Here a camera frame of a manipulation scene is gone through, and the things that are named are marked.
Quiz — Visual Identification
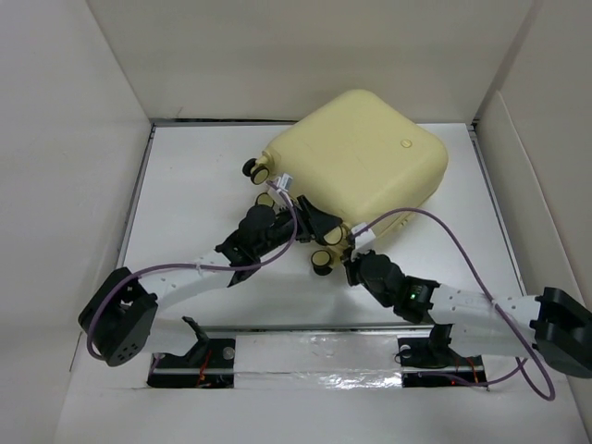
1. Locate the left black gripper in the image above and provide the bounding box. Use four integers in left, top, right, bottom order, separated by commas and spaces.
256, 197, 340, 259

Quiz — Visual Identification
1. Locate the yellow hard-shell suitcase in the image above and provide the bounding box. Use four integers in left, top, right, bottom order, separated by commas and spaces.
242, 89, 449, 276

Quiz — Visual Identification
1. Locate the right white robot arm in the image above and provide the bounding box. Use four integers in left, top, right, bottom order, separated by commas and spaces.
342, 251, 591, 379

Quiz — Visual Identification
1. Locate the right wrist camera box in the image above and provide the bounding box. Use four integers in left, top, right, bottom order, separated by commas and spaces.
351, 223, 376, 255

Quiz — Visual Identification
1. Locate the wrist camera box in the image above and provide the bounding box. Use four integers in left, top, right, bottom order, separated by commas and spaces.
267, 173, 293, 200
351, 223, 376, 255

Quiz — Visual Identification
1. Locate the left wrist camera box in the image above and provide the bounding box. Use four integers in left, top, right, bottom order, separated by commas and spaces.
267, 173, 293, 200

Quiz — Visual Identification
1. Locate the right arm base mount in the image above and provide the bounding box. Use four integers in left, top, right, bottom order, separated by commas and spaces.
394, 338, 487, 389

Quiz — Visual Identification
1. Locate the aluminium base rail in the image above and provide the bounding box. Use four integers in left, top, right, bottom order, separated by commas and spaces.
147, 318, 487, 376

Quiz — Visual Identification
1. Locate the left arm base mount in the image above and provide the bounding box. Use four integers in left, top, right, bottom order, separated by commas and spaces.
147, 338, 236, 389

